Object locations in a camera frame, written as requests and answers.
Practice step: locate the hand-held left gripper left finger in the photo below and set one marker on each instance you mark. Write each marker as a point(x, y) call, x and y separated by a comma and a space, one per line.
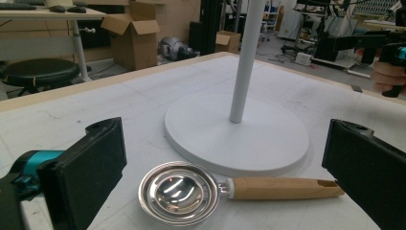
point(86, 172)

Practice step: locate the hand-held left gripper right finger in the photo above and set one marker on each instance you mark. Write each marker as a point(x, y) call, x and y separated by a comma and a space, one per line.
point(367, 172)

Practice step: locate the white hook rack stand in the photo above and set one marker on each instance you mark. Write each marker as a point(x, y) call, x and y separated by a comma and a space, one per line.
point(236, 143)

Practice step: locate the black tape strip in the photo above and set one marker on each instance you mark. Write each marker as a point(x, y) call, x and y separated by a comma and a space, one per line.
point(356, 88)

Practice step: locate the small white box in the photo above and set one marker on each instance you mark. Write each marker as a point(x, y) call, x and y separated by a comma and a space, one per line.
point(303, 59)

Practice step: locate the white grid mat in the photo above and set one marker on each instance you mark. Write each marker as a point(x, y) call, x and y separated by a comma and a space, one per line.
point(95, 105)

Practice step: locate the black round stool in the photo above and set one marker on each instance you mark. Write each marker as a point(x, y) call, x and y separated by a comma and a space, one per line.
point(38, 72)

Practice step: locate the small cardboard box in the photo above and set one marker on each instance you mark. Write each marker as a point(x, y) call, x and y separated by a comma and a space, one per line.
point(227, 41)

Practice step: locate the large open cardboard box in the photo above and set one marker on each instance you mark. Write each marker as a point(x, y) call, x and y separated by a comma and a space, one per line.
point(134, 41)

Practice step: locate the grey rounded device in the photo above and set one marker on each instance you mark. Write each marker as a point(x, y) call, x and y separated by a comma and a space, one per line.
point(174, 48)

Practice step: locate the white desk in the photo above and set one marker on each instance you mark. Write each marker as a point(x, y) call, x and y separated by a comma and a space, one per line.
point(48, 14)

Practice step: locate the black computer mouse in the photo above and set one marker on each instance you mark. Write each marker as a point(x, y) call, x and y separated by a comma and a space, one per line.
point(57, 9)
point(76, 9)

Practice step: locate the black keyboard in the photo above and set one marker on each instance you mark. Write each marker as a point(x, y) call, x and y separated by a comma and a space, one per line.
point(17, 6)

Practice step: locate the black metal frame post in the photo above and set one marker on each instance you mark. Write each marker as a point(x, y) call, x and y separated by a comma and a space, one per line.
point(210, 25)

